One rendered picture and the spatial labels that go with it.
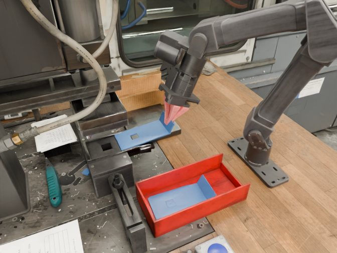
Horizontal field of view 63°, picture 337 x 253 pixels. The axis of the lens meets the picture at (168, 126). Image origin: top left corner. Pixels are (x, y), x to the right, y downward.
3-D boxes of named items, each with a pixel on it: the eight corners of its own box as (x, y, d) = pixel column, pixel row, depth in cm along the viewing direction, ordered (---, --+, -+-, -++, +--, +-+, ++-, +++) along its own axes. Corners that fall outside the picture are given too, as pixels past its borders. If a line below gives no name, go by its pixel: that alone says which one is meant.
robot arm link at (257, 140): (248, 130, 69) (272, 135, 68) (253, 112, 76) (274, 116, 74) (244, 149, 73) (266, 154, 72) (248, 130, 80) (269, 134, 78)
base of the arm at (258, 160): (277, 168, 67) (298, 159, 69) (229, 123, 81) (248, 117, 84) (270, 189, 72) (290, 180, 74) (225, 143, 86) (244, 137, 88)
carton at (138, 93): (174, 104, 106) (175, 86, 101) (111, 120, 97) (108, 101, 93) (161, 88, 115) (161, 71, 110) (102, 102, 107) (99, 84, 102)
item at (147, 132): (175, 132, 75) (174, 123, 73) (121, 151, 71) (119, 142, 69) (164, 118, 80) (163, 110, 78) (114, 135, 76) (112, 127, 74)
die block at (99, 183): (135, 185, 73) (132, 165, 68) (97, 199, 69) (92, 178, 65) (114, 141, 87) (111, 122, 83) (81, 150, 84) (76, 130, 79)
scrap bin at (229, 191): (246, 199, 69) (250, 183, 66) (154, 238, 61) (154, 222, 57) (219, 167, 78) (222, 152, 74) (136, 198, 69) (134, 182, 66)
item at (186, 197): (215, 202, 68) (216, 194, 66) (157, 222, 64) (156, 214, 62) (202, 181, 73) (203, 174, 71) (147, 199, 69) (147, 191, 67)
